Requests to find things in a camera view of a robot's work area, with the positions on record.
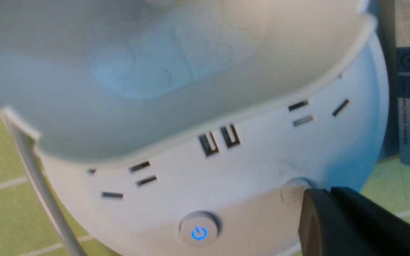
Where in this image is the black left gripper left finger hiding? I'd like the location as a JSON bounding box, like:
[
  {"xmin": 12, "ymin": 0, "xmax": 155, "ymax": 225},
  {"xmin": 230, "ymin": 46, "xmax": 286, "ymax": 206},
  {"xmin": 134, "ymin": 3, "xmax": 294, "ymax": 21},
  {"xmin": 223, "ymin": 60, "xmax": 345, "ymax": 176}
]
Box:
[{"xmin": 298, "ymin": 188, "xmax": 366, "ymax": 256}]

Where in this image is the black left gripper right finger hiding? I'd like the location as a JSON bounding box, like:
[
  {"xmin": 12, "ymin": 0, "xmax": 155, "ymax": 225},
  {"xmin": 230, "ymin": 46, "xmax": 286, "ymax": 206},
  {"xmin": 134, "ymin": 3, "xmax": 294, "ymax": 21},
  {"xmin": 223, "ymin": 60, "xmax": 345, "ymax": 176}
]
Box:
[{"xmin": 330, "ymin": 187, "xmax": 410, "ymax": 256}]

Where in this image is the white desk lamp with sockets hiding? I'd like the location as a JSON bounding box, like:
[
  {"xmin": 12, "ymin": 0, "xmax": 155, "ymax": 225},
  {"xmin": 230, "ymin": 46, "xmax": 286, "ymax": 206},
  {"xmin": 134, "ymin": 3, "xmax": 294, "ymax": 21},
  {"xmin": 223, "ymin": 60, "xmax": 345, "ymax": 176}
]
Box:
[{"xmin": 0, "ymin": 0, "xmax": 389, "ymax": 256}]

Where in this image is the printed book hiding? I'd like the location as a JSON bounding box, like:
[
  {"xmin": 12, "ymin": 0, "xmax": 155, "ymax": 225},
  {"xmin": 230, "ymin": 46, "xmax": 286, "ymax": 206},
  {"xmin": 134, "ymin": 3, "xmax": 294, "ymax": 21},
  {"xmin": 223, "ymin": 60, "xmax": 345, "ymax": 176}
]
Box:
[{"xmin": 375, "ymin": 0, "xmax": 410, "ymax": 166}]

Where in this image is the grey power cable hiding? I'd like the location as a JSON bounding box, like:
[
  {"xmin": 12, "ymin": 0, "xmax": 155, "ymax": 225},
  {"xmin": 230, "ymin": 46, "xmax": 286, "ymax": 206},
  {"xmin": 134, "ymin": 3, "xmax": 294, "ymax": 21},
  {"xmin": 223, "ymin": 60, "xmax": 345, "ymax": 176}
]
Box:
[{"xmin": 0, "ymin": 108, "xmax": 88, "ymax": 256}]

